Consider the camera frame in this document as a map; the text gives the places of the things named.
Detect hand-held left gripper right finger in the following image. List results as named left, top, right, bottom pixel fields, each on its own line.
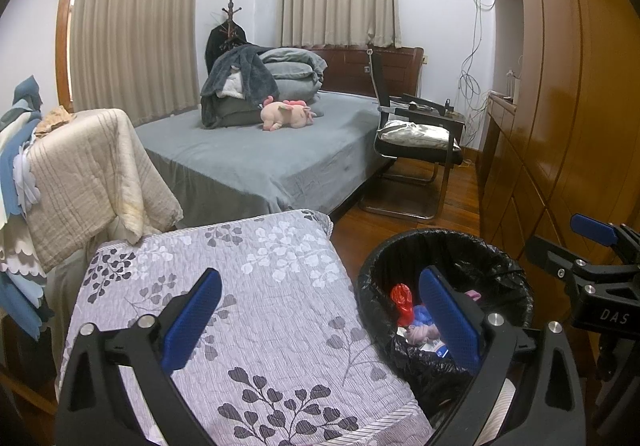
left=419, top=266, right=587, bottom=446

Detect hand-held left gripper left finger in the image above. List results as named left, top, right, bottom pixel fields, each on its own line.
left=54, top=268, right=223, bottom=446

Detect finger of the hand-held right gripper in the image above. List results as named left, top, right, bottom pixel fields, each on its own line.
left=571, top=213, right=624, bottom=249
left=525, top=235, right=582, bottom=279

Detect blue plastic bag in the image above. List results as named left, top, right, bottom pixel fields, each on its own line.
left=411, top=305, right=437, bottom=327

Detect white and blue carton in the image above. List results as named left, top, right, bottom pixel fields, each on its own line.
left=422, top=342, right=454, bottom=361

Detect pink tissue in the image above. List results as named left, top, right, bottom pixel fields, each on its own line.
left=404, top=322, right=444, bottom=346

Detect red plastic bag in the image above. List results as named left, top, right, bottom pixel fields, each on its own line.
left=390, top=283, right=415, bottom=325

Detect waste bin with black bag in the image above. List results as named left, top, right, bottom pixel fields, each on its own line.
left=356, top=227, right=535, bottom=427

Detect floral cloth-covered table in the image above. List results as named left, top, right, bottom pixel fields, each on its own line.
left=59, top=208, right=436, bottom=446

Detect person's light striped clothing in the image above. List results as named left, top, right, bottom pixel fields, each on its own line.
left=477, top=378, right=517, bottom=446

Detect wooden wardrobe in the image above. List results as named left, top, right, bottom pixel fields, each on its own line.
left=472, top=0, right=640, bottom=377

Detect silver cushion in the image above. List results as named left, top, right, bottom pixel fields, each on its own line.
left=376, top=122, right=464, bottom=151

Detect bed with grey sheet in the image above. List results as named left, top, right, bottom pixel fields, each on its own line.
left=135, top=90, right=402, bottom=227

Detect beige quilted blanket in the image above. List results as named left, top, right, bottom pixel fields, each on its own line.
left=25, top=108, right=185, bottom=273

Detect dark grey pillow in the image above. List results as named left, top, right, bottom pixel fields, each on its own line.
left=202, top=98, right=266, bottom=129

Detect pink plush toy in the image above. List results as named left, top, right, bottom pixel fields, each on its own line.
left=259, top=95, right=317, bottom=132

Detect blue and white scalloped cloth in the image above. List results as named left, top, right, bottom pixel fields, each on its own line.
left=0, top=74, right=57, bottom=343

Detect black cantilever chair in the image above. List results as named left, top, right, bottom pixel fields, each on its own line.
left=359, top=46, right=466, bottom=221

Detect tan crumpled cloth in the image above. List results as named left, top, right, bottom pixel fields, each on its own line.
left=35, top=106, right=76, bottom=135

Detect light grey pillow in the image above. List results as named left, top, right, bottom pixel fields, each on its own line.
left=274, top=76, right=324, bottom=107

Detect grey fleece blanket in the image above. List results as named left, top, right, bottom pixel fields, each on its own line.
left=200, top=44, right=281, bottom=129

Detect dark jacket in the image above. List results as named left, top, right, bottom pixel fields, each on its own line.
left=205, top=23, right=250, bottom=82

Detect wooden headboard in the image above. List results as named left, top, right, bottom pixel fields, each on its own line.
left=302, top=46, right=425, bottom=102

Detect folded grey duvet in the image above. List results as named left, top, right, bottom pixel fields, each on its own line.
left=259, top=47, right=326, bottom=82

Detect wide beige curtain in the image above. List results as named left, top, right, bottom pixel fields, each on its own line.
left=67, top=0, right=199, bottom=119

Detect wooden coat rack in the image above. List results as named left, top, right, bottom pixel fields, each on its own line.
left=222, top=0, right=240, bottom=47

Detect hanging wall cables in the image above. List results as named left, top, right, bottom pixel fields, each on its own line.
left=457, top=0, right=496, bottom=147

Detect wooden window frame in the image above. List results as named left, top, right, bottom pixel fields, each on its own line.
left=56, top=0, right=81, bottom=115

